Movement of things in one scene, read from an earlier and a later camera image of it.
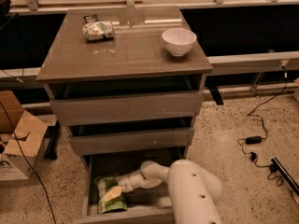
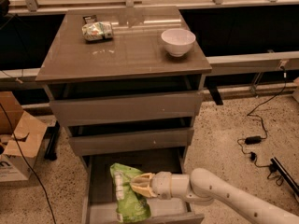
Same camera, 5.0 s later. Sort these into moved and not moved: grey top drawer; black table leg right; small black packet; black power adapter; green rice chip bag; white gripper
Moved: green rice chip bag; white gripper
Not moved: small black packet; black table leg right; grey top drawer; black power adapter
